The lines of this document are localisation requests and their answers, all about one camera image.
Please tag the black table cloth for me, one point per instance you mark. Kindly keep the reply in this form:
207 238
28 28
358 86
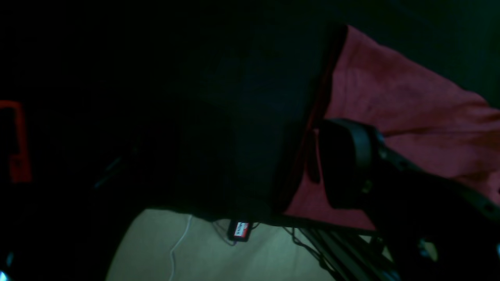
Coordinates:
213 95

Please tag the orange black clamp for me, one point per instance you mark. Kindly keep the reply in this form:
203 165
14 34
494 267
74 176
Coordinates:
15 164

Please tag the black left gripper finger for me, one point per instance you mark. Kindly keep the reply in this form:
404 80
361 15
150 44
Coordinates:
436 229

